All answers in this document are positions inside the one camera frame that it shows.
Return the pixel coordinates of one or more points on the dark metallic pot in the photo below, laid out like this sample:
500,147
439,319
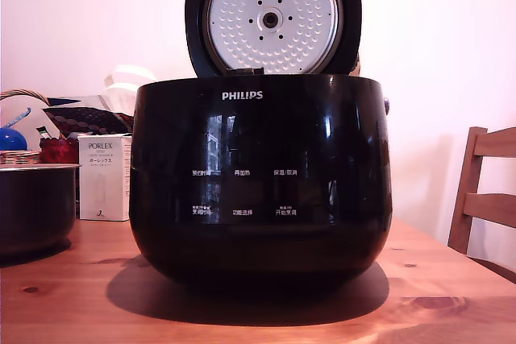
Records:
36,207

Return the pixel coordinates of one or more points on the black Philips rice cooker body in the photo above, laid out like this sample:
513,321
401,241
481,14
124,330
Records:
258,199

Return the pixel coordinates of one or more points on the black rice cooker lid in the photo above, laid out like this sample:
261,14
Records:
274,17

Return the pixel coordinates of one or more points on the white Porlex box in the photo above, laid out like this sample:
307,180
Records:
102,183

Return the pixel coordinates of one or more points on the dark red-dotted cloth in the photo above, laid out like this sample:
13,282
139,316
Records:
88,119

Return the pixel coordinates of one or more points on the red crinkled bag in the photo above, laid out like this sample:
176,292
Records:
58,151

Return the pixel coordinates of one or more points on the brown wooden chair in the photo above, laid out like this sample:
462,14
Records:
483,203

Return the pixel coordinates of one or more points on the woven wicker basket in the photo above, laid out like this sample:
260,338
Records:
18,156

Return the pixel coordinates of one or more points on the blue ball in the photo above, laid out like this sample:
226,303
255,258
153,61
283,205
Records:
12,140

